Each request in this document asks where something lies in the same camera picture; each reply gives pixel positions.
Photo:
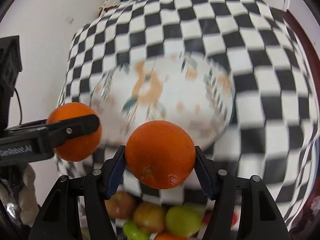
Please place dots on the small red tomato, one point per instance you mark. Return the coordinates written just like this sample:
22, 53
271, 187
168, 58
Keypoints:
207, 217

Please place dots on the dark red brown apple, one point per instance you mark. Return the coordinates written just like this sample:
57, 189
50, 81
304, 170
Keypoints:
149, 218

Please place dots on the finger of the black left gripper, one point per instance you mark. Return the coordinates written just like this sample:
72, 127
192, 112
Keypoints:
55, 129

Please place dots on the small green apple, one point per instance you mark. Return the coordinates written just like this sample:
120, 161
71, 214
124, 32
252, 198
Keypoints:
132, 232

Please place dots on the black white checkered cloth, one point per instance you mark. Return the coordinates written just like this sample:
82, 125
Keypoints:
231, 73

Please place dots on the large green apple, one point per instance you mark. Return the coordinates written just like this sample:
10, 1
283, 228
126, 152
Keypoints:
184, 221

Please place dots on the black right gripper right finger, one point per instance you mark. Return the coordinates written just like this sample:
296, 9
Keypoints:
260, 217

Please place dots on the reddish brown apple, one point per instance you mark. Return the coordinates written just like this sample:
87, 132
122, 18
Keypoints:
121, 205

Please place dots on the larger red tomato with stem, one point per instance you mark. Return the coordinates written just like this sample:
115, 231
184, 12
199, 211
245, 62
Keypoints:
234, 219

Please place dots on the floral ceramic plate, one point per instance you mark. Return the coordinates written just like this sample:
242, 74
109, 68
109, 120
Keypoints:
189, 90

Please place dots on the black camera mount box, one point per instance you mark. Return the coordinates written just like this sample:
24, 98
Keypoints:
10, 67

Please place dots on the orange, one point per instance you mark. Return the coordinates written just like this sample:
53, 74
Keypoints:
160, 154
167, 236
82, 136

